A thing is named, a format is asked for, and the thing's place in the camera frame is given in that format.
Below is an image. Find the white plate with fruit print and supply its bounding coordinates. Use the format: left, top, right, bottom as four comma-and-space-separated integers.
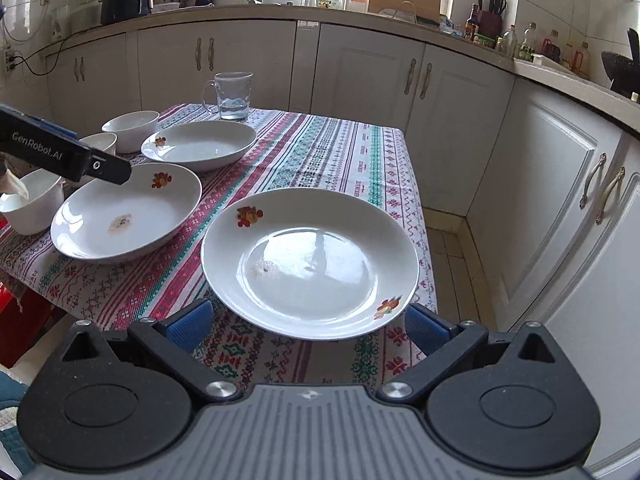
201, 188, 420, 341

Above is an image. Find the dark sauce bottle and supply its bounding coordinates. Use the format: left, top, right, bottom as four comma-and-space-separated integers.
464, 3, 480, 41

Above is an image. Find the patterned embroidered tablecloth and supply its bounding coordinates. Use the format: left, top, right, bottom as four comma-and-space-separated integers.
1, 110, 436, 388

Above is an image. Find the black wok pan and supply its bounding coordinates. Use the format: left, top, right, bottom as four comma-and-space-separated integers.
601, 28, 640, 99

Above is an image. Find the white oval deep plate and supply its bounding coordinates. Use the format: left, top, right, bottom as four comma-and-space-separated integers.
141, 120, 257, 174

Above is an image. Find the small white ceramic bowl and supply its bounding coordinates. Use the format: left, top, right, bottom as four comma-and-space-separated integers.
79, 132, 117, 155

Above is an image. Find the clear glass mug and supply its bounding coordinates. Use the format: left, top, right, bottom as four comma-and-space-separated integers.
202, 72, 253, 122

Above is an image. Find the white deep plate brown stain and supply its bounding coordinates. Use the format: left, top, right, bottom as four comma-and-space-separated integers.
50, 162, 202, 264

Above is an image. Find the clear oil bottle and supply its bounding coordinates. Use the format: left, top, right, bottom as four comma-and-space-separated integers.
502, 24, 518, 58

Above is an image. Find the gloved left hand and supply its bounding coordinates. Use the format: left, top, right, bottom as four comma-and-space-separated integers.
0, 157, 29, 200

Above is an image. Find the knife block with knives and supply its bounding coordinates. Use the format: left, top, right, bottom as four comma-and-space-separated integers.
477, 0, 506, 39

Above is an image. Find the black power cable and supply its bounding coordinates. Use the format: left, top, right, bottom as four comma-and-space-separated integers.
0, 4, 68, 77

